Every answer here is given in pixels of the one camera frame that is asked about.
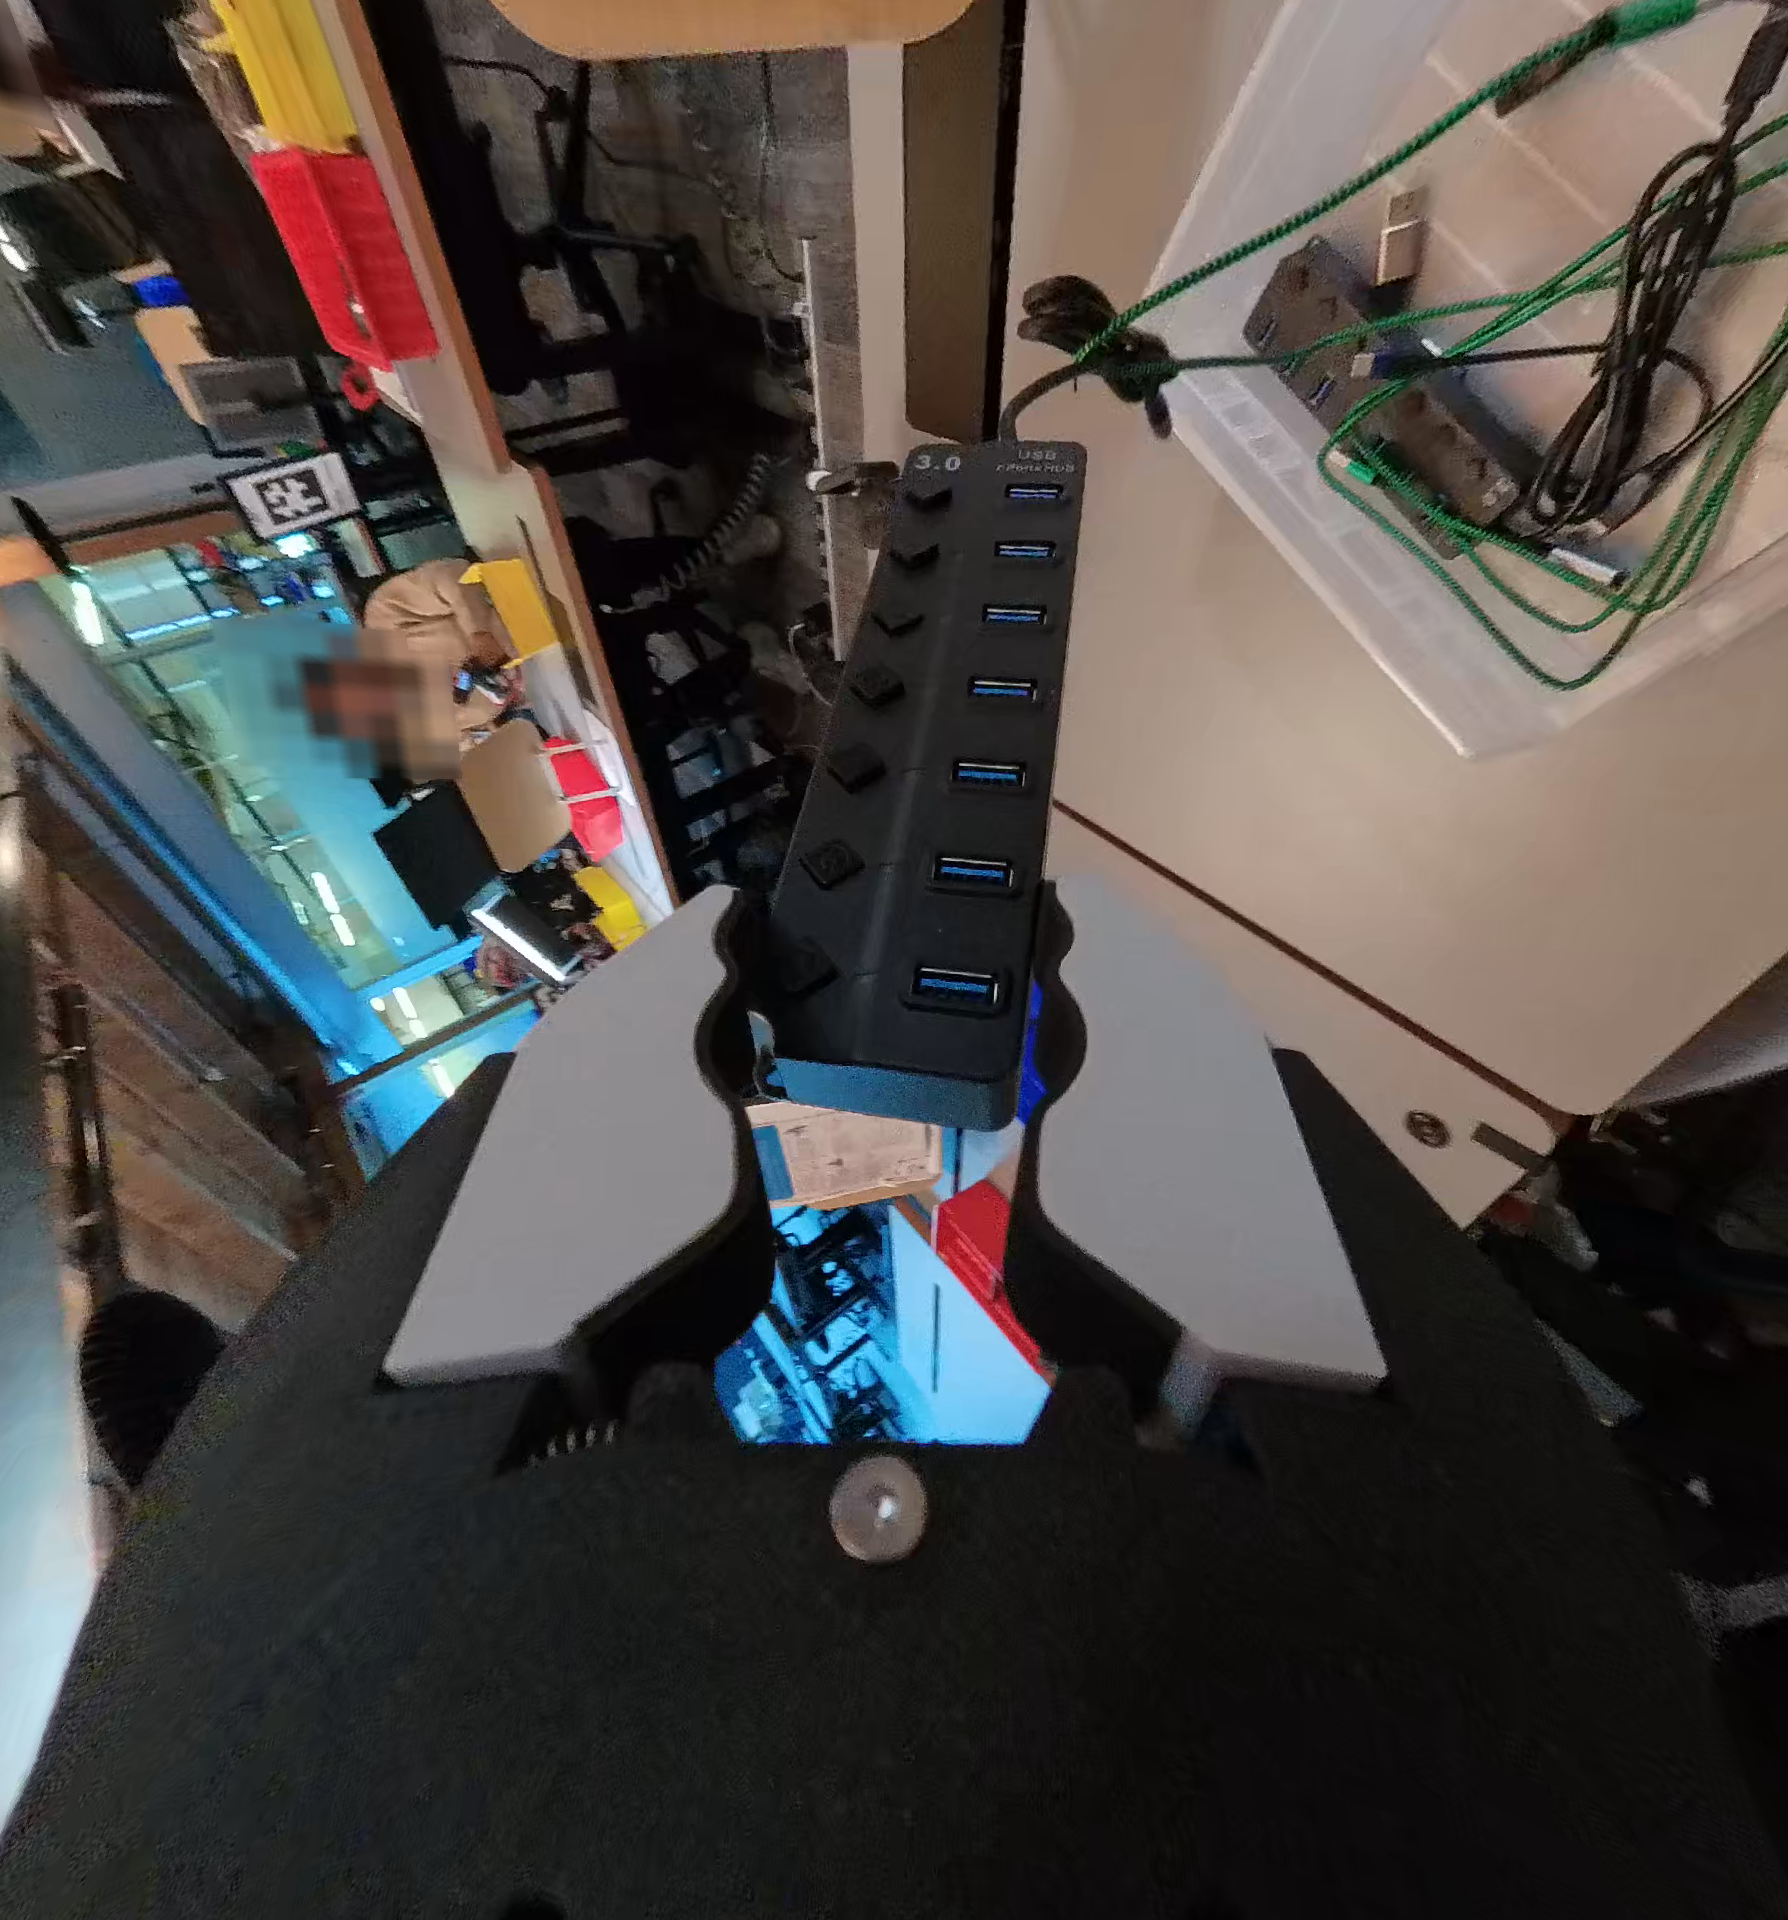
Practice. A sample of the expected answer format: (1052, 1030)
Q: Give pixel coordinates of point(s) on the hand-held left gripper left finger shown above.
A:
(580, 1170)

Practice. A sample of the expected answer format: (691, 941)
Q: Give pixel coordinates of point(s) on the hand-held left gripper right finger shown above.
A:
(1210, 1186)

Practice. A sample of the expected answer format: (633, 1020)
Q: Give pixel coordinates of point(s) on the black USB hub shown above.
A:
(894, 841)
(1291, 308)

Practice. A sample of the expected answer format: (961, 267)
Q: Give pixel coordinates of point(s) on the yellow plastic bin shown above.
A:
(511, 609)
(287, 76)

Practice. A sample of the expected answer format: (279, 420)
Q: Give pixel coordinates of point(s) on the black white tag sign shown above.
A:
(291, 499)

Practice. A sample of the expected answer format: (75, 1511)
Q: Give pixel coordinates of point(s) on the red plastic bin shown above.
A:
(347, 256)

